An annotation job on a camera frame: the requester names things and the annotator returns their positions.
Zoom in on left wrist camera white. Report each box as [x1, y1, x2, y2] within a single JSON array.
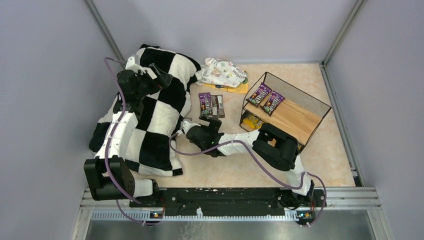
[[125, 54, 147, 75]]

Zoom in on purple M&M bag on table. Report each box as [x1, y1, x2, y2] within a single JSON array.
[[198, 92, 212, 116]]

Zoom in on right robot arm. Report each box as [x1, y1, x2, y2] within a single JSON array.
[[179, 117, 316, 208]]

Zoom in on yellow cloth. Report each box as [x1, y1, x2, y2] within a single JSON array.
[[203, 82, 249, 94]]

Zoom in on floral white cloth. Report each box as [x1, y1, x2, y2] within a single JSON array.
[[198, 57, 248, 88]]

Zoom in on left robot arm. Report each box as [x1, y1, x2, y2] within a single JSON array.
[[83, 62, 173, 203]]

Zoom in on white toothed rail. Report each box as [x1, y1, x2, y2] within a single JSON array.
[[92, 207, 299, 222]]

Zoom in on purple m&m bag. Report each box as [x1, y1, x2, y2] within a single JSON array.
[[198, 92, 212, 116], [260, 91, 286, 116], [246, 82, 273, 107]]

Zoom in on yellow M&M bags lower shelf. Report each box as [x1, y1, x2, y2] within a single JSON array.
[[242, 113, 264, 130]]

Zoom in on black white checkered pillow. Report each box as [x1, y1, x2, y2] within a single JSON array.
[[88, 43, 202, 177]]

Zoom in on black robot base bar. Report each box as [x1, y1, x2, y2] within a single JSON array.
[[129, 187, 326, 216]]

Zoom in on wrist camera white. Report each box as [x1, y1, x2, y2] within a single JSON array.
[[180, 119, 201, 134], [125, 54, 147, 75]]

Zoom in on brown M&M bag on table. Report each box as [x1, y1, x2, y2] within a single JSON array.
[[210, 94, 225, 119]]

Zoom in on black wire wooden shelf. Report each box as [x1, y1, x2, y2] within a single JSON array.
[[239, 71, 332, 151]]

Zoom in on purple M&M bag on shelf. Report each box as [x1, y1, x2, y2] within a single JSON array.
[[246, 82, 273, 107]]

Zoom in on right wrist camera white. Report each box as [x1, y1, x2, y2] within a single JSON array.
[[180, 119, 201, 134]]

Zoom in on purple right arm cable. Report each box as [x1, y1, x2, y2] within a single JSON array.
[[168, 130, 328, 226]]

